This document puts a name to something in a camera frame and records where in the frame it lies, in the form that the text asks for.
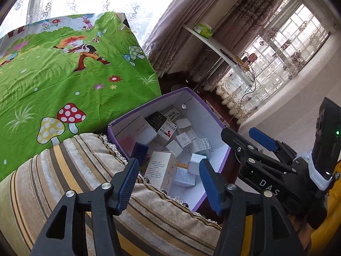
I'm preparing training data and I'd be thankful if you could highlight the white box orange print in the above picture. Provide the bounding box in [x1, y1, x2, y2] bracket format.
[173, 163, 197, 188]

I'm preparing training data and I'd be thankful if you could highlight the purple cardboard box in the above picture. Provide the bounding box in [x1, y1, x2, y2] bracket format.
[107, 87, 232, 212]

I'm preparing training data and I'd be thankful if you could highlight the green cartoon printed tablecloth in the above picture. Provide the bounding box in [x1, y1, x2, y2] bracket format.
[0, 11, 163, 182]

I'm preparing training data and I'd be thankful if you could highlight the black cable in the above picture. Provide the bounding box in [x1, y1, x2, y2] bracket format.
[232, 64, 257, 118]

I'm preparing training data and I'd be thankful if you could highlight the dark patterned curtain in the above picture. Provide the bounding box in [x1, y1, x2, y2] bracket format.
[186, 0, 296, 86]

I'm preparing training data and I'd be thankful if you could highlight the green tissue pack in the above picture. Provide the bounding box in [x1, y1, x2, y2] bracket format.
[193, 23, 213, 38]

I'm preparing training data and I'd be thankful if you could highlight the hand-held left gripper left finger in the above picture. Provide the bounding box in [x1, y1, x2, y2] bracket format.
[33, 158, 140, 256]

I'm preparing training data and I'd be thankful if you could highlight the lace curtain floral trim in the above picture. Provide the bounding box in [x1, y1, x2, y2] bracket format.
[213, 0, 331, 124]

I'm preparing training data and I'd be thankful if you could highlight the white cube box grey pattern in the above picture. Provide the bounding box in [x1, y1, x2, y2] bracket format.
[176, 132, 193, 148]

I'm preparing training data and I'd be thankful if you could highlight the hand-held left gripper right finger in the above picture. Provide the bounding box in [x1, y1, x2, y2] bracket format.
[198, 159, 305, 256]

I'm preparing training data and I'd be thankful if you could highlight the large white box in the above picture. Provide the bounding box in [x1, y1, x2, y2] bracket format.
[144, 151, 178, 196]

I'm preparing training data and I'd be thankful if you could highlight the small blue box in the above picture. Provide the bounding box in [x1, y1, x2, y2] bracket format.
[130, 142, 149, 164]

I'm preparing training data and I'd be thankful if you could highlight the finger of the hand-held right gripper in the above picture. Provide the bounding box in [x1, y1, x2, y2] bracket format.
[249, 127, 298, 166]
[221, 127, 293, 178]

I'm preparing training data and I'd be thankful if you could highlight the small grey white box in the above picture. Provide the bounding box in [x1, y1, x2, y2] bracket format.
[188, 153, 208, 176]

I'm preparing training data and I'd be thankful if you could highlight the white box red print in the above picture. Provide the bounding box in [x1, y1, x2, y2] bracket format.
[114, 115, 158, 154]

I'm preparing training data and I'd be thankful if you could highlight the striped beige cushion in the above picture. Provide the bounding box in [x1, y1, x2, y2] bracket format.
[0, 132, 223, 256]

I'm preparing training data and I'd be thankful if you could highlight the brown pleated curtain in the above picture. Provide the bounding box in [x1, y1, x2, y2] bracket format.
[142, 0, 221, 78]

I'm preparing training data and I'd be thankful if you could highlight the white box dense text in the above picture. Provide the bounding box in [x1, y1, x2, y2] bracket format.
[191, 138, 211, 154]

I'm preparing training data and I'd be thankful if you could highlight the white box red figure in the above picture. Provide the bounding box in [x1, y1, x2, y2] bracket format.
[157, 120, 178, 145]

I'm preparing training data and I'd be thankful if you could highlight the small black box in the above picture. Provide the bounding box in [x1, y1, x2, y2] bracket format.
[147, 111, 168, 132]

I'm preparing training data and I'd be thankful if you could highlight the small plain white box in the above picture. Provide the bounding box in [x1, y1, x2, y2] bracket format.
[166, 139, 185, 157]

